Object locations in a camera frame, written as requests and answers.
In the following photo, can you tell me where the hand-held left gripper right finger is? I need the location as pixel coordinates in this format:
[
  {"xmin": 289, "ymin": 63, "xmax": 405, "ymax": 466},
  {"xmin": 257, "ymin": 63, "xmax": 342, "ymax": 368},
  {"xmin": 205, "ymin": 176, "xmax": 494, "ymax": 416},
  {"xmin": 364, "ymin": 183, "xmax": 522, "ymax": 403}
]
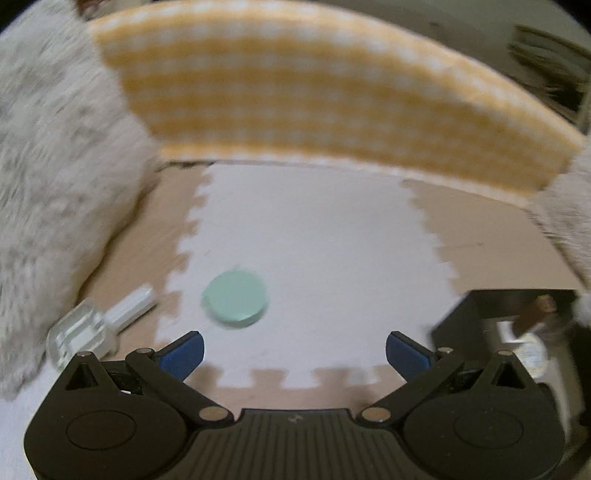
[{"xmin": 361, "ymin": 330, "xmax": 542, "ymax": 424}]

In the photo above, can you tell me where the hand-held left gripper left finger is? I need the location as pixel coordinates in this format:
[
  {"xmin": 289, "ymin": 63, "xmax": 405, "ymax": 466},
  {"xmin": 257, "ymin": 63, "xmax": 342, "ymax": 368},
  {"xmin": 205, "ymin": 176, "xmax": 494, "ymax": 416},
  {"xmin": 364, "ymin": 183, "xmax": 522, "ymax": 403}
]
[{"xmin": 61, "ymin": 330, "xmax": 235, "ymax": 425}]

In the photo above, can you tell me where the black cardboard box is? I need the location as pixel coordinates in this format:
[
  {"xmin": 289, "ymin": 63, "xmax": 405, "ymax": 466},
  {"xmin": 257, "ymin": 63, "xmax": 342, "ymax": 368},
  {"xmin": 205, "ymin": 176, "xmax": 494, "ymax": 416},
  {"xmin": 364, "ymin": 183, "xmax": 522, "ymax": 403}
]
[{"xmin": 430, "ymin": 289, "xmax": 584, "ymax": 418}]

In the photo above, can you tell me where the mint green round case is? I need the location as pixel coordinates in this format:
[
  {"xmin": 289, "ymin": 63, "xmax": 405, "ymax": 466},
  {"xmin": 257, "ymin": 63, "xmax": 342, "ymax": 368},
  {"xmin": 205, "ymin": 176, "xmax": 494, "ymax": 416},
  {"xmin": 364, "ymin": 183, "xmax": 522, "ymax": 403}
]
[{"xmin": 201, "ymin": 270, "xmax": 270, "ymax": 330}]

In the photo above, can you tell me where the small white box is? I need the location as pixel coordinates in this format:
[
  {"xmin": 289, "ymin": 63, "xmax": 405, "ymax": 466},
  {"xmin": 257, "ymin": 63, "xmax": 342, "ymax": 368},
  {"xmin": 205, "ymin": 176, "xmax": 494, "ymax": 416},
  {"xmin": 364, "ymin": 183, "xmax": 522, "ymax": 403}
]
[{"xmin": 495, "ymin": 320, "xmax": 525, "ymax": 345}]

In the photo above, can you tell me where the round patterned tin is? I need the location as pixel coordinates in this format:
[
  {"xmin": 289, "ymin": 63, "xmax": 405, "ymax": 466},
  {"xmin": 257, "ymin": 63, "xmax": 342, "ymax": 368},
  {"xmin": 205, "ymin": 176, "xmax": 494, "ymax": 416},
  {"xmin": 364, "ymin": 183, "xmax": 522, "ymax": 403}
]
[{"xmin": 513, "ymin": 335, "xmax": 549, "ymax": 382}]

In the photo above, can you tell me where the small brown box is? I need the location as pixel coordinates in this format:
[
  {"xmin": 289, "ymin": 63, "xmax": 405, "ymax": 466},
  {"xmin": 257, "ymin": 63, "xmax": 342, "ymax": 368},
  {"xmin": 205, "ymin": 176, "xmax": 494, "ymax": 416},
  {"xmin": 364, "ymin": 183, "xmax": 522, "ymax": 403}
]
[{"xmin": 513, "ymin": 294, "xmax": 558, "ymax": 337}]

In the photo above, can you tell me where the beige foam mat tile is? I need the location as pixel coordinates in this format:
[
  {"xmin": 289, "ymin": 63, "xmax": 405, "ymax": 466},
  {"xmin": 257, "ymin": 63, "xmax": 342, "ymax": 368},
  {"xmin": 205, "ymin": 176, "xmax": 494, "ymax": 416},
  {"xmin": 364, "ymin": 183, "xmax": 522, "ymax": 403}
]
[
  {"xmin": 78, "ymin": 161, "xmax": 214, "ymax": 324},
  {"xmin": 184, "ymin": 364, "xmax": 403, "ymax": 412},
  {"xmin": 403, "ymin": 179, "xmax": 583, "ymax": 297}
]

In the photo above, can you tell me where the white foam mat tile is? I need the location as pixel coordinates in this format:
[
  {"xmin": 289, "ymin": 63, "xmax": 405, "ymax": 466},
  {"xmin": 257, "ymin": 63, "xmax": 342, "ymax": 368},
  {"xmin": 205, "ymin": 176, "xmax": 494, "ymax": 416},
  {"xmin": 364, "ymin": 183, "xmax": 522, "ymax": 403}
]
[{"xmin": 167, "ymin": 164, "xmax": 459, "ymax": 392}]

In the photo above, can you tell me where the cream fluffy blanket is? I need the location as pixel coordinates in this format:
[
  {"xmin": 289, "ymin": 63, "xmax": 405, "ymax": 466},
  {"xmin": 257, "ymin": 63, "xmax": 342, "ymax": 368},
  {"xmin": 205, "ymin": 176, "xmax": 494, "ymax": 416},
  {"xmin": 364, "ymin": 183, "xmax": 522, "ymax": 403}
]
[
  {"xmin": 0, "ymin": 0, "xmax": 163, "ymax": 403},
  {"xmin": 525, "ymin": 138, "xmax": 591, "ymax": 326}
]

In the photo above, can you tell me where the yellow checkered cushion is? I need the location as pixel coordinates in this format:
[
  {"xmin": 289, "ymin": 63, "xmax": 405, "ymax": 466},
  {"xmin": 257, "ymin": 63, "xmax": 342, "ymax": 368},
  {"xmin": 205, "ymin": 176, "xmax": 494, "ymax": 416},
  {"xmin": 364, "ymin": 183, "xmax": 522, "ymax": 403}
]
[{"xmin": 88, "ymin": 0, "xmax": 587, "ymax": 206}]

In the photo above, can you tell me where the dark blurred object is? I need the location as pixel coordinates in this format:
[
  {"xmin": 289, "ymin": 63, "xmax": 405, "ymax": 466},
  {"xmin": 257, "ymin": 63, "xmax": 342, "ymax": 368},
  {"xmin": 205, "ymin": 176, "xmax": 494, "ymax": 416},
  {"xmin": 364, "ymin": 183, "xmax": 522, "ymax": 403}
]
[{"xmin": 507, "ymin": 23, "xmax": 591, "ymax": 123}]

